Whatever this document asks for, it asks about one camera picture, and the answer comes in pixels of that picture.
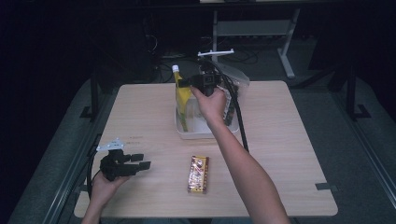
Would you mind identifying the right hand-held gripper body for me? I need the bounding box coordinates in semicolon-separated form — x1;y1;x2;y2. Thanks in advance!
190;49;235;97

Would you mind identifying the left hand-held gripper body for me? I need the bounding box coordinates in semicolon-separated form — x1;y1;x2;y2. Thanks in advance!
96;138;139;182

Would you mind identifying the yellow spouted drink pouch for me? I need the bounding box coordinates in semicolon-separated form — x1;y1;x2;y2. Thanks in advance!
172;64;194;133

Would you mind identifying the clear packet of seaweed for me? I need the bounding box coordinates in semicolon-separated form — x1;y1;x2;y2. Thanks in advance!
214;61;251;127

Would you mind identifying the white plastic bin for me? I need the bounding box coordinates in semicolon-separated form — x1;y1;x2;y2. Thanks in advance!
174;92;243;140

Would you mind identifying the person's left hand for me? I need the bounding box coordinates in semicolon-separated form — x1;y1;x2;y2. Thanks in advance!
89;170;131;203

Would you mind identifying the person's right hand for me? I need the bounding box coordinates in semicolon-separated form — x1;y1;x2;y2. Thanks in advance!
190;86;228;126

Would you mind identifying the gold snack bar packet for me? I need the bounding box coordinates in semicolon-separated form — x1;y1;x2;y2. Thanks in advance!
187;155;210;194

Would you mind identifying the black metal stand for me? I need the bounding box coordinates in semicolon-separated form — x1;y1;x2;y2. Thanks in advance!
78;70;101;122
345;64;372;121

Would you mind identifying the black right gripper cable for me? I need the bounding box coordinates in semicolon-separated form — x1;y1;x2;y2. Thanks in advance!
208;61;250;153

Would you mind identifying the white metal desk frame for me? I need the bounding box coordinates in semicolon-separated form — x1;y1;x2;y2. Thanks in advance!
210;8;302;80

